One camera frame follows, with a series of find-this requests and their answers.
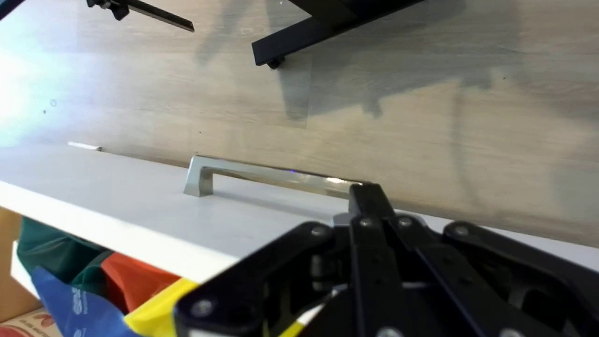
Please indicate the white kitchen drawer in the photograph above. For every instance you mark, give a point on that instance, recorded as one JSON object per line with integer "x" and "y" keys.
{"x": 139, "y": 206}

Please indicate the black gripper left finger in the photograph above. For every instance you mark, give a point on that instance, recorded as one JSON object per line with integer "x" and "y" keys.
{"x": 266, "y": 290}

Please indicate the silver drawer handle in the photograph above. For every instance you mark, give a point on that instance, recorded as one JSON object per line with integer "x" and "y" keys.
{"x": 204, "y": 168}

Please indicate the colourful bags in drawer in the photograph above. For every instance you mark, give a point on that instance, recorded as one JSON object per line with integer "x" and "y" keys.
{"x": 94, "y": 290}

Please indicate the red white box in drawer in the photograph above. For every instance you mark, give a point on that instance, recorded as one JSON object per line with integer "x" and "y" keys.
{"x": 36, "y": 322}

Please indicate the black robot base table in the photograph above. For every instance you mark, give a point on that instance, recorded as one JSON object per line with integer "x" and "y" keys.
{"x": 324, "y": 19}

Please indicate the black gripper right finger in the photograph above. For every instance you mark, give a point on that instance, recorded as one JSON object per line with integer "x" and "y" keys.
{"x": 461, "y": 281}

